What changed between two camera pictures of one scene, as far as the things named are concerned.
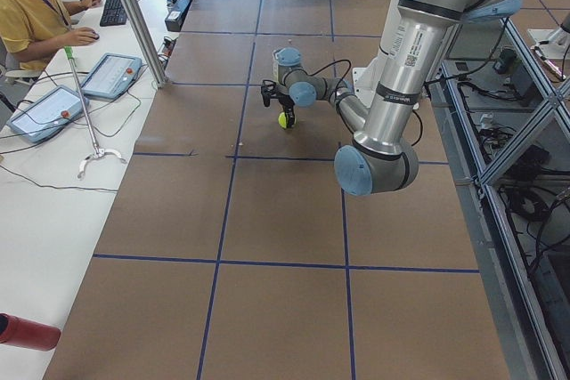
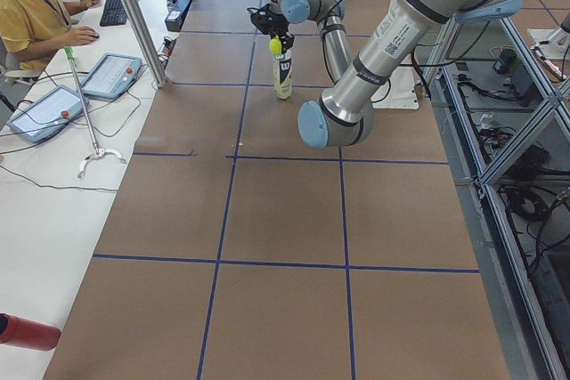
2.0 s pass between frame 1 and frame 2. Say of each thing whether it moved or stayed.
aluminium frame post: stayed
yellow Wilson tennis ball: moved
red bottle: stayed
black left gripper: moved
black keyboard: stayed
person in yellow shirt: stayed
